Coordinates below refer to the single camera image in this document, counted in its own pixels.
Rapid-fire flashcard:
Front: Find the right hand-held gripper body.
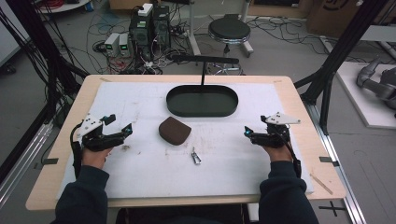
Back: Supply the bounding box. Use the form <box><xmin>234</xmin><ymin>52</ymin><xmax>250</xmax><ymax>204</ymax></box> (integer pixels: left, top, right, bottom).
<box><xmin>255</xmin><ymin>112</ymin><xmax>302</xmax><ymax>149</ymax></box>

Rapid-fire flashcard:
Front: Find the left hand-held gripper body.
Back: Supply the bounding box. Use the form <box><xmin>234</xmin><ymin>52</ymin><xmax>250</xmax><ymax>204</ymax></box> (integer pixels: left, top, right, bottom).
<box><xmin>76</xmin><ymin>113</ymin><xmax>114</xmax><ymax>153</ymax></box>

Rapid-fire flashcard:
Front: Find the person's right hand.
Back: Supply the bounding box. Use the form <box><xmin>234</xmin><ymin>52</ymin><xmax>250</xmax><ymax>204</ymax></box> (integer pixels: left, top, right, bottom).
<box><xmin>262</xmin><ymin>144</ymin><xmax>294</xmax><ymax>163</ymax></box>

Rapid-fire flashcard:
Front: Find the person's left hand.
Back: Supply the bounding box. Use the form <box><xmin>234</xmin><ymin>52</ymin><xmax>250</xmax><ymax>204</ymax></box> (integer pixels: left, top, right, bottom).
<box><xmin>80</xmin><ymin>145</ymin><xmax>114</xmax><ymax>171</ymax></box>

